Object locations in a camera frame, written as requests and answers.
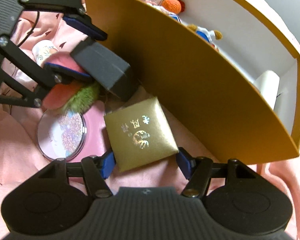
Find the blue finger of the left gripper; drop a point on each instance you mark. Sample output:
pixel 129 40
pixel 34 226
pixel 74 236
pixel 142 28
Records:
pixel 67 74
pixel 84 24

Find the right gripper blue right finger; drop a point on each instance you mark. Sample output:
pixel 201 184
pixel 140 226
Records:
pixel 186 163

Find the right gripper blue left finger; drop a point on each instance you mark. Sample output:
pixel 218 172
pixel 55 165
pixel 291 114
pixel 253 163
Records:
pixel 106 164

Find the pink fluffy strawberry plush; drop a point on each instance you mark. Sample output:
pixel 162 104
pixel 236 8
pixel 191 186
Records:
pixel 77 96

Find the dark grey small box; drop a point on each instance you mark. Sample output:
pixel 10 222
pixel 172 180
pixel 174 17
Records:
pixel 112 72

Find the gold square gift box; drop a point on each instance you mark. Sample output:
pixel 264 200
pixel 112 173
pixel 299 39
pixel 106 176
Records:
pixel 140 134

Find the round floral compact mirror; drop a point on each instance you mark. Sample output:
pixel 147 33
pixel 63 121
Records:
pixel 61 135

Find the crochet orange red flower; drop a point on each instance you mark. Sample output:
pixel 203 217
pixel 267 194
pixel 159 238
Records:
pixel 174 6

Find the long white cardboard box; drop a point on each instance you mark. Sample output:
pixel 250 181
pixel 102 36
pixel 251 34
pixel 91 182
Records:
pixel 268 85

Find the sailor bear plush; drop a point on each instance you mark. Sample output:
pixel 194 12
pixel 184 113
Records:
pixel 209 36

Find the white floral tube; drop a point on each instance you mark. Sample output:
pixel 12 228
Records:
pixel 43 50

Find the orange cardboard storage box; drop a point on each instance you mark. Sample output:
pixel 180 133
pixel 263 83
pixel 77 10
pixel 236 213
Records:
pixel 212 92

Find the pink cloud print duvet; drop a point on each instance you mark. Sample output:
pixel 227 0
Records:
pixel 20 157

